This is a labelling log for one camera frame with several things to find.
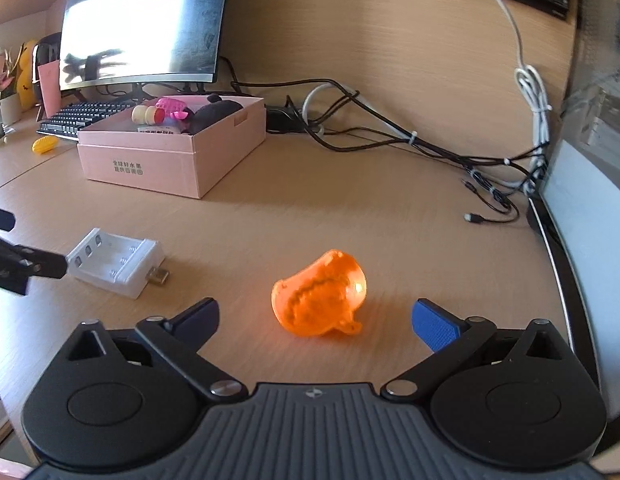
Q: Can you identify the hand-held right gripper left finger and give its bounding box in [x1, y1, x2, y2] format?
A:
[65, 297, 245, 403]

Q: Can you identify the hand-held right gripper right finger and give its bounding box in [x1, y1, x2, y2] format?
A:
[382, 298, 565, 401]

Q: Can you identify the white battery charger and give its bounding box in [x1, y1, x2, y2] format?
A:
[66, 228, 171, 300]

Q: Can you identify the orange translucent toy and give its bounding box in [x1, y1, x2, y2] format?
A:
[271, 248, 367, 337]

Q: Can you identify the pink cardboard box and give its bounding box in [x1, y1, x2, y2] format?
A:
[77, 95, 267, 199]

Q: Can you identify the black plush toy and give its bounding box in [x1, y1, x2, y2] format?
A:
[187, 92, 243, 136]

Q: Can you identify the wooden desktop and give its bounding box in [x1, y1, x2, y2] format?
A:
[0, 125, 598, 466]

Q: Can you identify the potted plant in white pot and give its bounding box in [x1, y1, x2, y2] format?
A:
[0, 47, 23, 127]

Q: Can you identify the black keyboard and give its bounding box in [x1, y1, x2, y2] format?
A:
[36, 100, 141, 143]

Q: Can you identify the pink cup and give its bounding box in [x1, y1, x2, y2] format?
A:
[38, 59, 62, 118]

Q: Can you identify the yellow plush toy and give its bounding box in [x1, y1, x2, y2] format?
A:
[16, 39, 41, 111]

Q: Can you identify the black desk appliance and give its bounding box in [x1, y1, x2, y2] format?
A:
[31, 31, 63, 106]

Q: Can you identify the black framed display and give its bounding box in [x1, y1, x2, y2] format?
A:
[526, 0, 620, 461]

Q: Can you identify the black power strip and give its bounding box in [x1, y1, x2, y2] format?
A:
[266, 105, 311, 133]

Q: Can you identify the black computer monitor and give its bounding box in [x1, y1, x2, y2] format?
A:
[59, 0, 235, 101]

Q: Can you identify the black USB cable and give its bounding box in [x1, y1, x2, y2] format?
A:
[462, 175, 521, 224]

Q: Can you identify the black cable bundle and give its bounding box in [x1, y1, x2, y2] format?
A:
[230, 77, 545, 211]

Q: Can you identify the white cable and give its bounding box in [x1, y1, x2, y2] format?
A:
[301, 0, 553, 196]

